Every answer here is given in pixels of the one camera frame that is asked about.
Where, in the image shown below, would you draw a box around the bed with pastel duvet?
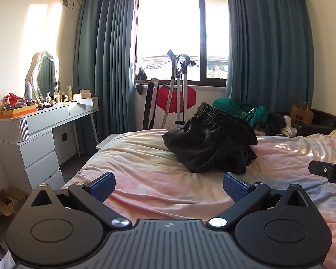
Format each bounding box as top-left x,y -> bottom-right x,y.
60,129 -> 336,269

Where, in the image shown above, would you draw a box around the brown paper bag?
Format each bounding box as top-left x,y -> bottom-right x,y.
290,102 -> 315,126

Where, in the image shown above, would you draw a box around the black armchair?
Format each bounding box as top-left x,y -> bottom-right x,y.
296,109 -> 336,138

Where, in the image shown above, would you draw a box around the red cloth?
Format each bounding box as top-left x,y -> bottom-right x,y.
5,92 -> 26,105

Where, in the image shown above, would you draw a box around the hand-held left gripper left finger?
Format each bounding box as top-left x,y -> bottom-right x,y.
31,171 -> 131,229

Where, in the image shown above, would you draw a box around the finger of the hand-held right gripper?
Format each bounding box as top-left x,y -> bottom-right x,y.
308,160 -> 336,185

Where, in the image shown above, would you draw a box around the green garment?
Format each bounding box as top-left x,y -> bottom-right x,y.
212,98 -> 269,127

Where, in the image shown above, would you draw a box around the orange box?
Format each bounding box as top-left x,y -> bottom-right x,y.
0,106 -> 38,119

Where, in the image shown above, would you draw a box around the black clothing pile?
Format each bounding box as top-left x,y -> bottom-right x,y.
265,112 -> 286,137

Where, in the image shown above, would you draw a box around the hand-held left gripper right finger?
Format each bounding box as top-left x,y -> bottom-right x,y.
207,172 -> 310,229

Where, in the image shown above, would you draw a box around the teal curtain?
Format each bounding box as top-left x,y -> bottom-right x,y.
73,0 -> 138,156
225,0 -> 315,115

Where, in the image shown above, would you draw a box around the white cloth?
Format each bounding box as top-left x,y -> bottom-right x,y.
279,117 -> 299,138

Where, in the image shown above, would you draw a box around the black item on windowsill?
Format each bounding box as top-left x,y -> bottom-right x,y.
136,67 -> 148,96

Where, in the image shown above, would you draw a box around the white dressing table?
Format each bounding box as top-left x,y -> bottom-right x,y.
0,97 -> 99,191

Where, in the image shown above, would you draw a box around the window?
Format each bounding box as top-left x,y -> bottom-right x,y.
134,0 -> 230,88

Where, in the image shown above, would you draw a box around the cardboard box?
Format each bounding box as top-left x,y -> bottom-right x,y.
0,187 -> 26,217

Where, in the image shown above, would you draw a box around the black pants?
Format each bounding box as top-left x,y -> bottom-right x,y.
162,102 -> 258,174

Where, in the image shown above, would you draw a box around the black folding frame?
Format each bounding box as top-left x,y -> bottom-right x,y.
142,78 -> 160,131

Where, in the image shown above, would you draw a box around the wavy vanity mirror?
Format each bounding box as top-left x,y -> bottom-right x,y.
25,50 -> 60,104

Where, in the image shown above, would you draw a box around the red garment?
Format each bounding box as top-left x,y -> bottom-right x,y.
156,85 -> 197,113

